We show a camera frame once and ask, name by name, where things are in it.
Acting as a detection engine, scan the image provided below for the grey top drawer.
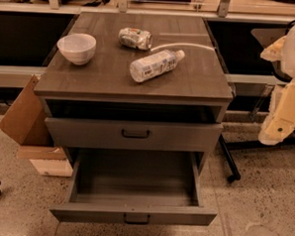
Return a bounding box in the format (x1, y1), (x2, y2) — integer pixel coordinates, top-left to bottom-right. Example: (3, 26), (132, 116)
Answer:
(46, 118), (223, 152)

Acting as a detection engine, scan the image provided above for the crushed aluminium can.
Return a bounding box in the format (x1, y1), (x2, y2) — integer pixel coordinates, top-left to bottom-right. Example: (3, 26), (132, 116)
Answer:
(118, 28), (152, 51)

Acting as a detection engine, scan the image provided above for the white ceramic bowl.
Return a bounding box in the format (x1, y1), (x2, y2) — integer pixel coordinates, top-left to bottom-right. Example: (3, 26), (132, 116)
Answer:
(57, 33), (96, 65)

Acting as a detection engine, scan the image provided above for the grey wooden drawer cabinet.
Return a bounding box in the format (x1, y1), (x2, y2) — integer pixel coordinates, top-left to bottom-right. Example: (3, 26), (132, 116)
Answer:
(34, 13), (233, 173)

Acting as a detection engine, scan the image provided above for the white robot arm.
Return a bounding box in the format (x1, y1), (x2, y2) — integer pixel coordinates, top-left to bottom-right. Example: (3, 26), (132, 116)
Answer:
(258, 25), (295, 146)

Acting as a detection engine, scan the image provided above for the clear plastic water bottle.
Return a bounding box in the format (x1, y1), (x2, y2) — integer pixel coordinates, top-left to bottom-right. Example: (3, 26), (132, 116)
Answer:
(129, 50), (184, 83)

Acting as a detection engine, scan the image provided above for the grey drawer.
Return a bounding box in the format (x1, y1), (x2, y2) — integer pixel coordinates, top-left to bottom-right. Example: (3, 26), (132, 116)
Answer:
(46, 118), (223, 152)
(50, 149), (217, 226)

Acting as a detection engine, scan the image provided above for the white foam block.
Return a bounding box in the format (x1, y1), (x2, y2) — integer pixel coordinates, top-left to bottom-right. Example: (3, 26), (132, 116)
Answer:
(31, 159), (73, 177)

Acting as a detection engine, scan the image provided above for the black stand with tray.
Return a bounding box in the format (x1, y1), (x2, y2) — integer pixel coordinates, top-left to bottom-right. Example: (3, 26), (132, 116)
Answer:
(219, 28), (295, 183)

